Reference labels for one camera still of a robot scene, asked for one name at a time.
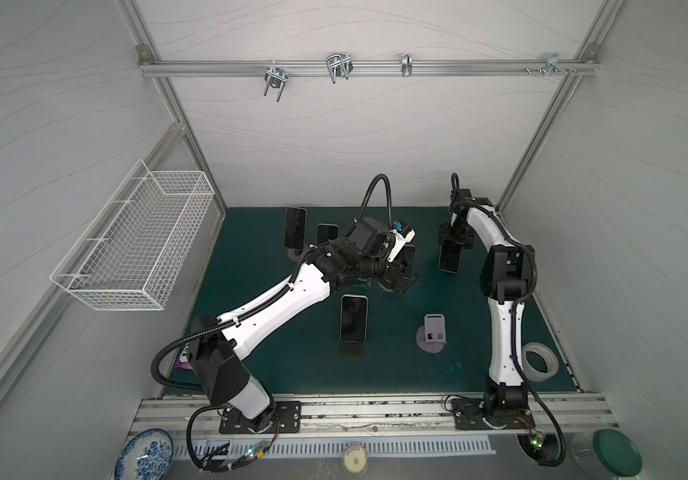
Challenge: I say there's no metal clamp small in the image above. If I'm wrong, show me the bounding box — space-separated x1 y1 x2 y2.
401 53 413 78

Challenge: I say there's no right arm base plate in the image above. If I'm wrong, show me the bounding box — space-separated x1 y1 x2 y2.
445 396 535 431

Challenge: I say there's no aluminium top crossbar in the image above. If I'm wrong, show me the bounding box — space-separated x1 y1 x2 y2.
140 56 601 78

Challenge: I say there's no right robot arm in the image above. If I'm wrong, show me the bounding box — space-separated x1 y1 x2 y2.
438 186 536 430

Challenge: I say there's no metal u-bolt clamp middle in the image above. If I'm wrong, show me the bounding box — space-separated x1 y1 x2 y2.
325 52 353 84

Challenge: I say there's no grey round phone stand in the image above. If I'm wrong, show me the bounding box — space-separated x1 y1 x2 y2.
416 314 447 354

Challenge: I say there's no purple snack packet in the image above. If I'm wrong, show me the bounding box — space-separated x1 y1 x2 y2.
175 360 192 370

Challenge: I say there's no metal bracket right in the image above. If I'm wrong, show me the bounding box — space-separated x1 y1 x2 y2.
523 54 579 78

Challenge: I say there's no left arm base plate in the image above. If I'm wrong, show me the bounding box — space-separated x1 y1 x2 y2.
219 401 301 435

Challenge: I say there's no black phone on grey stand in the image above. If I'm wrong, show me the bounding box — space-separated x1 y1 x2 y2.
395 244 416 267

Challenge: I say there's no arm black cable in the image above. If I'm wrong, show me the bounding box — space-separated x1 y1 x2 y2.
150 173 394 472
448 172 567 468

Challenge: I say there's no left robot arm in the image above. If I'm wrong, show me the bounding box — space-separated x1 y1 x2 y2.
187 217 418 428

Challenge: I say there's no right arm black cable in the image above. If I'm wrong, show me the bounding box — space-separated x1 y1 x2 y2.
448 172 567 468

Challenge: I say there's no green lid clear jar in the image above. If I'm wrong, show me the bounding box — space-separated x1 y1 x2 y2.
570 428 643 479

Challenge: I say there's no white vented cable duct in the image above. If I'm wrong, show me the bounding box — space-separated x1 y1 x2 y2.
173 434 497 461

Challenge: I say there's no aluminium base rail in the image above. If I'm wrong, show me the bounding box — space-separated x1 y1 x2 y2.
128 392 619 439

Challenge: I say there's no blue white ceramic plate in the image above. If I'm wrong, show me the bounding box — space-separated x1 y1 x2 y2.
114 429 173 480

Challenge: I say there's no white tape roll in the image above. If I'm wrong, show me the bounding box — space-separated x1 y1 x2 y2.
522 342 560 383

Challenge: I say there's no white wire basket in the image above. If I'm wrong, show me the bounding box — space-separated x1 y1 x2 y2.
50 160 214 311

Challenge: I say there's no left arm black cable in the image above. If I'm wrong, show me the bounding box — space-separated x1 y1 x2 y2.
150 173 394 472

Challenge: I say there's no metal u-bolt clamp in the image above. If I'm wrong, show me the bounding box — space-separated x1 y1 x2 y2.
263 66 288 102
325 52 353 84

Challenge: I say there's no black phone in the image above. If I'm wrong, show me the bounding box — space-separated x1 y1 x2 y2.
284 207 307 250
395 244 416 267
339 295 369 343
316 223 339 245
438 242 463 273

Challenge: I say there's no small round beige container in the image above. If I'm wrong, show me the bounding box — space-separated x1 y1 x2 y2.
342 444 369 475

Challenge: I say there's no metal u-bolt clamp left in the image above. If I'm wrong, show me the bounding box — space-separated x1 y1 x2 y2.
263 66 288 102

